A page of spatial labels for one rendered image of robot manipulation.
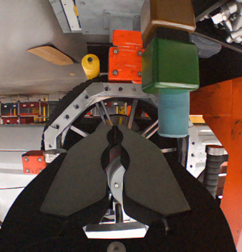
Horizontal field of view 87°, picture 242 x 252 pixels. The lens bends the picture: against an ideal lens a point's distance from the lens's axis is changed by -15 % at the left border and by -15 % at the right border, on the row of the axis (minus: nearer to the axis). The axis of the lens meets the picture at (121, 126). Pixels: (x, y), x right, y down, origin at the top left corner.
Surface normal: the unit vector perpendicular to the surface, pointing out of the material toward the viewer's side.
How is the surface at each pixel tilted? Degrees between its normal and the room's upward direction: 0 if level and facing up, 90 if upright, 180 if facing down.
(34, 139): 90
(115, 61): 90
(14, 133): 90
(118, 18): 90
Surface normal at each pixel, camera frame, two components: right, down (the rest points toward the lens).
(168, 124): -0.62, 0.11
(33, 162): 0.12, 0.08
